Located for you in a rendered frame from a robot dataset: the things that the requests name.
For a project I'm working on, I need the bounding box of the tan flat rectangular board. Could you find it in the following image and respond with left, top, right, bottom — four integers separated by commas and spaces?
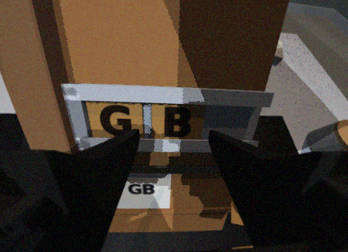
273, 39, 283, 65

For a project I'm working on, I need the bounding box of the white paper ticket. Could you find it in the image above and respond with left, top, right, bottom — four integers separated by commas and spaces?
117, 173, 172, 209

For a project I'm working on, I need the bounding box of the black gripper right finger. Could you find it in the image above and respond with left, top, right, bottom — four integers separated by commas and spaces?
209, 130, 348, 247

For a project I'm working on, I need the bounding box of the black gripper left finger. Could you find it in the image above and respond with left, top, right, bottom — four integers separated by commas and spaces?
0, 129, 139, 252

